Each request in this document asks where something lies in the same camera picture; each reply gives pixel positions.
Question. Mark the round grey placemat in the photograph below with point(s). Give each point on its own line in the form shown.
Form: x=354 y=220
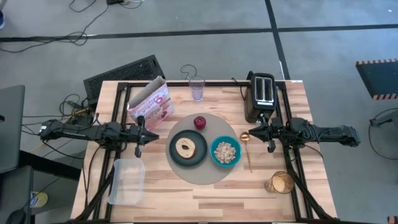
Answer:
x=202 y=175

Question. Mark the yellow and blue disc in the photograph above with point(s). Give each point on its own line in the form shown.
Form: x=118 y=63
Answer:
x=38 y=199

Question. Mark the black toaster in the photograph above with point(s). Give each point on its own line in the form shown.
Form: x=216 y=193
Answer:
x=264 y=87

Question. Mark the clear plastic container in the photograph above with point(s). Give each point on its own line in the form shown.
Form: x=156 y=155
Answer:
x=126 y=183

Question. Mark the dark grey plate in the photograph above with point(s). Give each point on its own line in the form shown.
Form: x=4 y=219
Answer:
x=200 y=155

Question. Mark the amber glass of juice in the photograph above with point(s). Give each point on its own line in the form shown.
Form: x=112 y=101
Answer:
x=280 y=183

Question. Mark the black table frame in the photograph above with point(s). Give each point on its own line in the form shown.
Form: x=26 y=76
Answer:
x=224 y=83

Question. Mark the clear drinking glass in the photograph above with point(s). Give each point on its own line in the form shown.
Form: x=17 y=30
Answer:
x=197 y=88

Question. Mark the teal bowl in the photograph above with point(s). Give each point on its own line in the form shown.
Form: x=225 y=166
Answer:
x=215 y=160

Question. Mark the pink strawberry yogurt cereal box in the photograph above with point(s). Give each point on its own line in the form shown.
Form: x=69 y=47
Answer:
x=152 y=105

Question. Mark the cereal rings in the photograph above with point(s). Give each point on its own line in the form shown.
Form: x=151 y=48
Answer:
x=225 y=152

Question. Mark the toasted bagel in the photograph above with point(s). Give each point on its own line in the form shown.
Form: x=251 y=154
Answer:
x=182 y=152

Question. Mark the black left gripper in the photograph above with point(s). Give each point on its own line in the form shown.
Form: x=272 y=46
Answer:
x=138 y=135

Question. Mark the black mat with hazard stripes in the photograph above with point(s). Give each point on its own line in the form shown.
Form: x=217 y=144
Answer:
x=379 y=77

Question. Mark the grey stand leg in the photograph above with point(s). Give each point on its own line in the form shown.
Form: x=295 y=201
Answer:
x=385 y=118

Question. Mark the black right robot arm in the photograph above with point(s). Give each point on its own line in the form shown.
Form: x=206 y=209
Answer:
x=326 y=137

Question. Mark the black power adapter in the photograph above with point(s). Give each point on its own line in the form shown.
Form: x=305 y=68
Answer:
x=115 y=1

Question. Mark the small hazard striped block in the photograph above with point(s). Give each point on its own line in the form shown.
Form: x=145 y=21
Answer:
x=392 y=220

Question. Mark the black computer mouse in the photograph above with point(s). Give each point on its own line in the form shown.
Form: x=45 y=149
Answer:
x=16 y=217

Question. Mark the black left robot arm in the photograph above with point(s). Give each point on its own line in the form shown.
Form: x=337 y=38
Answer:
x=77 y=132

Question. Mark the red apple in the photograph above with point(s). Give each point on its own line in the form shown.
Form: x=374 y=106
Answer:
x=199 y=123

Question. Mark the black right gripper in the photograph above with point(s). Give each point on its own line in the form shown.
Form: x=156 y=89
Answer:
x=273 y=133

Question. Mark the gold spoon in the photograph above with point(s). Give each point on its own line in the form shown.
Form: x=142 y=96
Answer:
x=244 y=137

